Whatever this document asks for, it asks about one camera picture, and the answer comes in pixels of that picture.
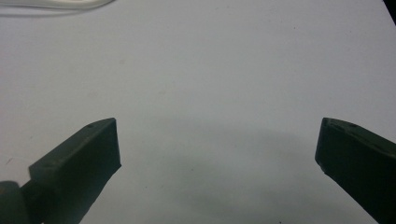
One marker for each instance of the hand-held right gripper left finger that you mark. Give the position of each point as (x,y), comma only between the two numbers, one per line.
(77,165)

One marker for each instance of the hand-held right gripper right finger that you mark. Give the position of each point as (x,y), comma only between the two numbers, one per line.
(358,161)

